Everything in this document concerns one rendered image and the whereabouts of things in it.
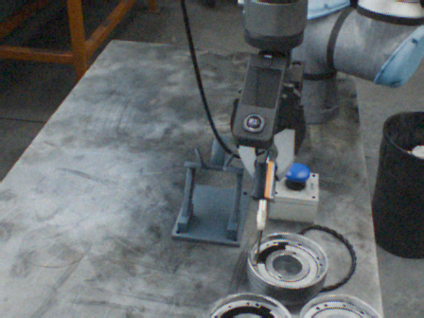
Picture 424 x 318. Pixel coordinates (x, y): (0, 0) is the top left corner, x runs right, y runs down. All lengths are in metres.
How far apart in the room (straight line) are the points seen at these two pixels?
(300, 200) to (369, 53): 0.31
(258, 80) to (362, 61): 0.39
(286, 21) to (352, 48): 0.39
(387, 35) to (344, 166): 0.23
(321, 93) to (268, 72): 0.45
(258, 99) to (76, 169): 0.42
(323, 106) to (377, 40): 0.19
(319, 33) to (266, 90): 0.41
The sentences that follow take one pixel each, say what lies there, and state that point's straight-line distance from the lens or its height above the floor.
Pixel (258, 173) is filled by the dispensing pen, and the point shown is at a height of 0.92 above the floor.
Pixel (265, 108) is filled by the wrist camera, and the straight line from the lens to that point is 0.65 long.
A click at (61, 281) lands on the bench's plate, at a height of 0.80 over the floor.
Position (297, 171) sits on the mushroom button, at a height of 0.87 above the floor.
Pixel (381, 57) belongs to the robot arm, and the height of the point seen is 0.97.
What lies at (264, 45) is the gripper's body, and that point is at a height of 1.10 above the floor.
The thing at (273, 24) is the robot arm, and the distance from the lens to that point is 0.65.
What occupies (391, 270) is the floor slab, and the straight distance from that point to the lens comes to 2.03.
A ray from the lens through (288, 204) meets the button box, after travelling 0.85.
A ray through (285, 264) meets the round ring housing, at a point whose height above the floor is 0.81.
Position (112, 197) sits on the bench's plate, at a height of 0.80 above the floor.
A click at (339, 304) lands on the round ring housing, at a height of 0.83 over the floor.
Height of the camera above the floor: 1.35
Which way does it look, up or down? 36 degrees down
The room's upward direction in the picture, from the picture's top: 2 degrees clockwise
